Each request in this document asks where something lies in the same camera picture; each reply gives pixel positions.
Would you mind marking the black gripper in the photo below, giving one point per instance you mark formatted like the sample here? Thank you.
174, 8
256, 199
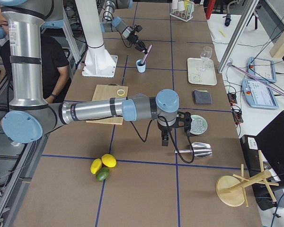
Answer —
165, 128
132, 37

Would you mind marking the metal muddler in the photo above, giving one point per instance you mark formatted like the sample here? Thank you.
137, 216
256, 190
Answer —
146, 55

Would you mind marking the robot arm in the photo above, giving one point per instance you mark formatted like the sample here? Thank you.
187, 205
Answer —
39, 71
111, 23

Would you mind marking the light blue cup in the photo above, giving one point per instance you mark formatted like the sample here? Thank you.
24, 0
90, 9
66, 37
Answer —
141, 67

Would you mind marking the yellow lemon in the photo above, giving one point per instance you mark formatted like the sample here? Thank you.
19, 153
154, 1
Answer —
96, 166
109, 160

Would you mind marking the green bowl of ice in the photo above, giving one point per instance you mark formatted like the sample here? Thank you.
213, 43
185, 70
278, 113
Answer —
198, 125

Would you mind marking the metal ice scoop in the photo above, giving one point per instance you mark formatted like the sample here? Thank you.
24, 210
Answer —
202, 150

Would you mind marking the wooden cutting board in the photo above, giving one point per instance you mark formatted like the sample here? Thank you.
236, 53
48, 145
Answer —
106, 92

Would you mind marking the cream serving tray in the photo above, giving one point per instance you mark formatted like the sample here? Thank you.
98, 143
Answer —
201, 77

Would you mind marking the clear wine glass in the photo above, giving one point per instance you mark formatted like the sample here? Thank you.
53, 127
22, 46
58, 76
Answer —
205, 55

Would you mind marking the green lime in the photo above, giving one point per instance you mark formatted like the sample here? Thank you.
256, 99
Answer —
102, 174

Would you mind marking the wooden mug tree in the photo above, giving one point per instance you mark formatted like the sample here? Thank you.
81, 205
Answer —
231, 188

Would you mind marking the seated person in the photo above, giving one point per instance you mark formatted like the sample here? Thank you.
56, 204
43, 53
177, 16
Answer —
55, 69

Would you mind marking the near teach pendant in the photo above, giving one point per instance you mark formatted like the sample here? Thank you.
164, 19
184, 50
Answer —
259, 95

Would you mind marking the teach pendant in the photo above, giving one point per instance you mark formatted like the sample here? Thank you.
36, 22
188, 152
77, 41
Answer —
259, 95
262, 68

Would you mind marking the black monitor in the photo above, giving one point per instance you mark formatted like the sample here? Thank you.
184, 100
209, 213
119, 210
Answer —
271, 142

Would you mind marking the far teach pendant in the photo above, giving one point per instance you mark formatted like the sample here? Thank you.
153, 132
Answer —
262, 68

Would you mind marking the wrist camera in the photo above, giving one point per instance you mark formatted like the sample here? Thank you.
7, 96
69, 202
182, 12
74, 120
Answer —
137, 28
184, 121

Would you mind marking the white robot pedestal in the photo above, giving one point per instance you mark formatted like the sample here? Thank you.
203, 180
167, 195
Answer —
98, 61

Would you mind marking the white wire cup rack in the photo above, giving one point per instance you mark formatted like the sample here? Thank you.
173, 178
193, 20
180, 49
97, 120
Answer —
182, 9

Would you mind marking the aluminium frame post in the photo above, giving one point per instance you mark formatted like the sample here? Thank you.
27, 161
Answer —
250, 7

